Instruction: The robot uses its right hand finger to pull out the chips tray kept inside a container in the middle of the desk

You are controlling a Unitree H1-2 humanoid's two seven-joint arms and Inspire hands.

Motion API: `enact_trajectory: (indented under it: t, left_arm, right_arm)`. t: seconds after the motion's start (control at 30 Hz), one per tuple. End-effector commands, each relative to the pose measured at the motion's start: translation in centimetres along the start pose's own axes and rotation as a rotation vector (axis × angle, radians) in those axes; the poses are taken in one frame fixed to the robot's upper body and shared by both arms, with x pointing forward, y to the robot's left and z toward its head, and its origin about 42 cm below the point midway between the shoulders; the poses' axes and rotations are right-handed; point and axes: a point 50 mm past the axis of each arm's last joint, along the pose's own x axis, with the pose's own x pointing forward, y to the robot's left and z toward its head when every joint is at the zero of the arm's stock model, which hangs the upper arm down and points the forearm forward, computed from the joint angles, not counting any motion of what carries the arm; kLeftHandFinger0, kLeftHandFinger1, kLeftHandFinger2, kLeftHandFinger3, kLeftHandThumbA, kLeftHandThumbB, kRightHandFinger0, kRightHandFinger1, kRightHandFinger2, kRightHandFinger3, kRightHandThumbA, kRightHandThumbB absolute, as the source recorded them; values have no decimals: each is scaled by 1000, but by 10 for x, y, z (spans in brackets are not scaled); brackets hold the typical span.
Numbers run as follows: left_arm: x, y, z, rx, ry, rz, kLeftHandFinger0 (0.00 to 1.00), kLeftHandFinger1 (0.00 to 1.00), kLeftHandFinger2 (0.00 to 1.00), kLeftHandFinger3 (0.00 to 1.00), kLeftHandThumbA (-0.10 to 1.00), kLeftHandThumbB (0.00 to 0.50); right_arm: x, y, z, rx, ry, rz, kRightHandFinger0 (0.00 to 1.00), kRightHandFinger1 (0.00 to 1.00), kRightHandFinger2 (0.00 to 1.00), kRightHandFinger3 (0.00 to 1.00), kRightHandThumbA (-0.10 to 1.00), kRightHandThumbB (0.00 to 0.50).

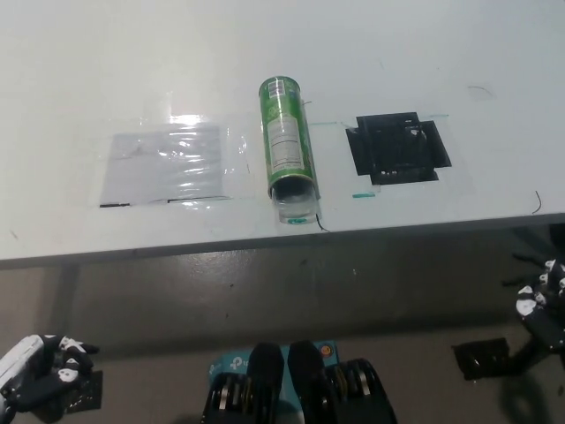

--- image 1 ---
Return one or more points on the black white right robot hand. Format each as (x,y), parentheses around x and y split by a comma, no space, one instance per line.
(545,324)

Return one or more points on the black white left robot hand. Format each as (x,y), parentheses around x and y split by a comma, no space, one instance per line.
(35,380)

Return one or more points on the clear plastic chips tray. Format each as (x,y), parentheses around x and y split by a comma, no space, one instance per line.
(296,207)

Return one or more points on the green chips can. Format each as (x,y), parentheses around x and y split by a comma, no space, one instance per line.
(284,137)

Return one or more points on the black floor tape patch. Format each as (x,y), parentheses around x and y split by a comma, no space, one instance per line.
(483,358)
(86,393)

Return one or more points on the teal router box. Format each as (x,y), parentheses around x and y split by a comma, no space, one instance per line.
(229,364)

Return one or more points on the black tape square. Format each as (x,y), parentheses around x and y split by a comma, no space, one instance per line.
(397,150)

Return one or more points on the clear plastic film sheet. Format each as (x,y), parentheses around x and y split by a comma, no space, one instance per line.
(238,150)

